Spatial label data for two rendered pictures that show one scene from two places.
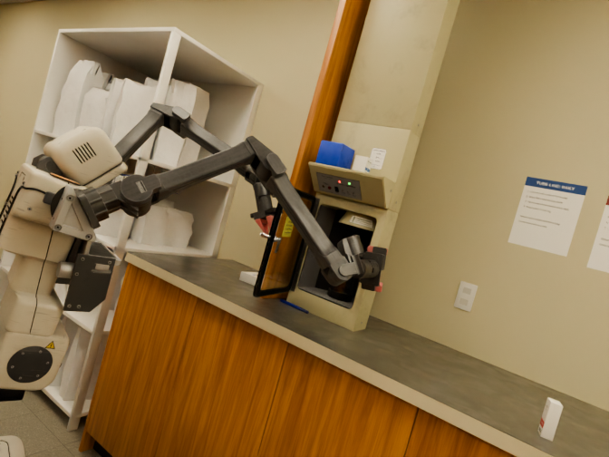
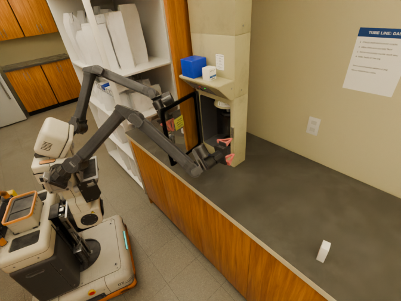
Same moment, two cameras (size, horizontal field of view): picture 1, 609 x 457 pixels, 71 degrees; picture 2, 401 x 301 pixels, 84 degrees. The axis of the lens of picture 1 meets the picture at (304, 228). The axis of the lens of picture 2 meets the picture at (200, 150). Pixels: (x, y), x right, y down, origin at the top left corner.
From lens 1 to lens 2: 0.86 m
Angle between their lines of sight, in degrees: 38
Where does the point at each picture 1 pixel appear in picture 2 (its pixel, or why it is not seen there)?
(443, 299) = (299, 127)
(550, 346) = (372, 159)
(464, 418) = (269, 248)
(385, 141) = (221, 48)
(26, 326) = (78, 211)
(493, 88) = not seen: outside the picture
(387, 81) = not seen: outside the picture
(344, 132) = (197, 42)
